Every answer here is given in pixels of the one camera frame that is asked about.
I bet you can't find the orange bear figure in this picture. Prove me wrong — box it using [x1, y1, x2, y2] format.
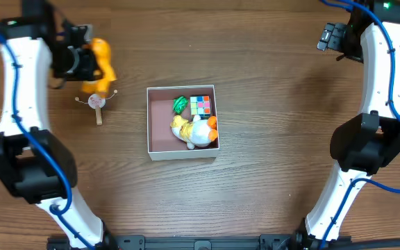
[81, 37, 117, 98]

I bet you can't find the green round cap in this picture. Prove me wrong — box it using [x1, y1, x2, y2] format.
[172, 96, 189, 115]

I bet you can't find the multicolour puzzle cube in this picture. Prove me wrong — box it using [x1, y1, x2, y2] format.
[190, 95, 212, 119]

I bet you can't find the white and yellow duck plush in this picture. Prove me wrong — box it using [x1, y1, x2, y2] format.
[170, 115, 219, 149]

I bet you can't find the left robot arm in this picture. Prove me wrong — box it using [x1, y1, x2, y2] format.
[0, 0, 118, 249]

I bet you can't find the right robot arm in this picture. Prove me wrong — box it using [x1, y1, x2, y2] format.
[295, 1, 400, 249]

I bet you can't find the white rattle drum toy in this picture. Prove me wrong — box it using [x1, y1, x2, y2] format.
[74, 90, 118, 126]

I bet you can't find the white box with pink interior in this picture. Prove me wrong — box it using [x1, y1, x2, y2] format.
[147, 85, 220, 161]

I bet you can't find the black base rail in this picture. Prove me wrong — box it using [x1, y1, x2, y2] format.
[46, 235, 400, 250]

